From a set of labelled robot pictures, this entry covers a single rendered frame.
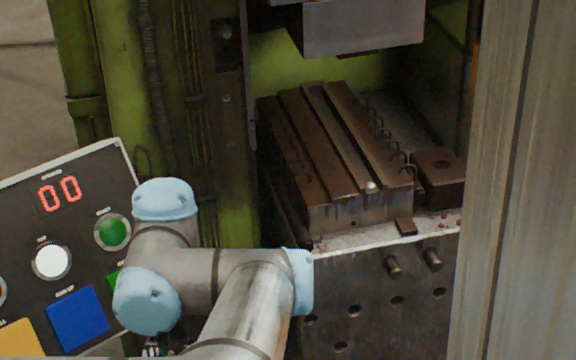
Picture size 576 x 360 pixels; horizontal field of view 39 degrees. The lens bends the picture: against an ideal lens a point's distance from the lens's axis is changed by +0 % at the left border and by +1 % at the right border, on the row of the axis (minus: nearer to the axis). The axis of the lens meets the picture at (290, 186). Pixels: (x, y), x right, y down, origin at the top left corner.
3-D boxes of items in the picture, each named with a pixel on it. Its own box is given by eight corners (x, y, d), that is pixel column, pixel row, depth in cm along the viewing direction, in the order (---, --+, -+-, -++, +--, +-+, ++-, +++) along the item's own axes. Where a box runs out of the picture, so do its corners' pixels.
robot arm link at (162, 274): (206, 289, 85) (219, 224, 94) (101, 289, 86) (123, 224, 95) (213, 342, 90) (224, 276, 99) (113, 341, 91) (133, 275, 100)
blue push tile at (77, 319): (111, 329, 122) (92, 284, 121) (65, 354, 119) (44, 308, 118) (107, 328, 123) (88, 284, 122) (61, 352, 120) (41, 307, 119)
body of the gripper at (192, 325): (148, 374, 110) (135, 309, 103) (168, 329, 117) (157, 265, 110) (203, 381, 109) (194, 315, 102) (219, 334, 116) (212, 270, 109)
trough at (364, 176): (388, 190, 148) (388, 184, 147) (360, 195, 147) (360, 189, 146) (323, 85, 181) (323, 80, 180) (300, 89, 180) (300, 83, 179)
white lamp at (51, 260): (71, 275, 119) (65, 252, 116) (38, 281, 118) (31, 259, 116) (70, 262, 121) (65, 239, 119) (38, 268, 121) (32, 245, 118)
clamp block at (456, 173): (472, 205, 155) (475, 177, 151) (429, 213, 153) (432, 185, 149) (446, 171, 164) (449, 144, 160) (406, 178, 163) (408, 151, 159)
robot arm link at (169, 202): (120, 213, 94) (135, 171, 101) (134, 284, 100) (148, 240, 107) (188, 213, 94) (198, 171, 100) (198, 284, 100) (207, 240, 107)
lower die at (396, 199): (411, 216, 152) (414, 179, 148) (308, 236, 149) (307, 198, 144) (344, 110, 186) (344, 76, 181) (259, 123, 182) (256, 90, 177)
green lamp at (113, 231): (131, 246, 124) (127, 224, 121) (100, 252, 123) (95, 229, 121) (129, 234, 126) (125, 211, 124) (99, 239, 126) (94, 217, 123)
